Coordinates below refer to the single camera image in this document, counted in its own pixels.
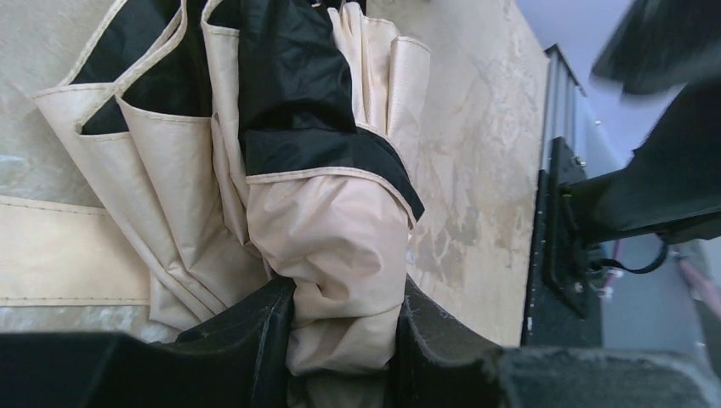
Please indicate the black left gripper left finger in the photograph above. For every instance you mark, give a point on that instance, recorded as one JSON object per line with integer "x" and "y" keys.
{"x": 235, "y": 359}

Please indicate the beige folding umbrella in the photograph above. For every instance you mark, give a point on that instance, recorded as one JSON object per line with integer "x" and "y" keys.
{"x": 178, "y": 156}

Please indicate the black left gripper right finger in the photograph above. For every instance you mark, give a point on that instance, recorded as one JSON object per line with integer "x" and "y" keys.
{"x": 439, "y": 362}

